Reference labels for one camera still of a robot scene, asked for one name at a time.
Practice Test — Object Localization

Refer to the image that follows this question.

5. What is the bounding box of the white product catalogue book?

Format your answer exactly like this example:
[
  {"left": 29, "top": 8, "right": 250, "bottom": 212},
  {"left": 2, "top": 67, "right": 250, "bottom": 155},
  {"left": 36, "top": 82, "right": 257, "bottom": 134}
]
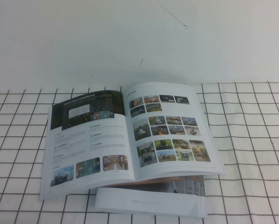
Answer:
[{"left": 40, "top": 81, "right": 227, "bottom": 201}]

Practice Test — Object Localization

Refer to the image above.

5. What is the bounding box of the white black-grid tablecloth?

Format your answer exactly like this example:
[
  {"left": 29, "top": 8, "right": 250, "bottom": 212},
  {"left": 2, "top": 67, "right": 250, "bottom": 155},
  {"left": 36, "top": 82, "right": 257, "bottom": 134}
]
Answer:
[{"left": 0, "top": 81, "right": 279, "bottom": 224}]

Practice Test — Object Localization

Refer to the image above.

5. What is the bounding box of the white closed agilex brochure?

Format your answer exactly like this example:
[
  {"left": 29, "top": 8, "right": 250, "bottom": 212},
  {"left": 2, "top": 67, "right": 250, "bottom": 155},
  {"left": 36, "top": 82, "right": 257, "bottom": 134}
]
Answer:
[{"left": 94, "top": 174, "right": 208, "bottom": 219}]

